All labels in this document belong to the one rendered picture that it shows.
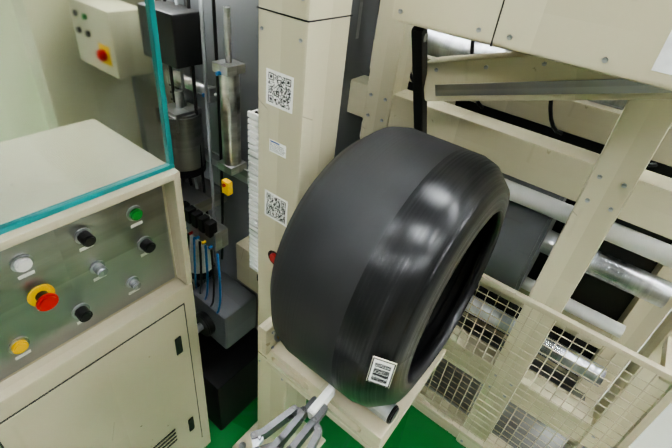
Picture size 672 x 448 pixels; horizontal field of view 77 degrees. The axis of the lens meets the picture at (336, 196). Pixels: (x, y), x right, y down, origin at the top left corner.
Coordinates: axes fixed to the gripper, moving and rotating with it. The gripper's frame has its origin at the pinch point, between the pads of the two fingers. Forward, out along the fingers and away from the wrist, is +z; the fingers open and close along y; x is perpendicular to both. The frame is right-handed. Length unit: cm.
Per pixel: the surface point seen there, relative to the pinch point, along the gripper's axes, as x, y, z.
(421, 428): 109, -9, 57
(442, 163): -42, -3, 31
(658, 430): 119, -94, 129
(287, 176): -28.8, 28.9, 23.3
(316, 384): 15.7, 8.4, 8.1
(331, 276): -30.1, 2.9, 6.3
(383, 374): -18.7, -10.7, 3.1
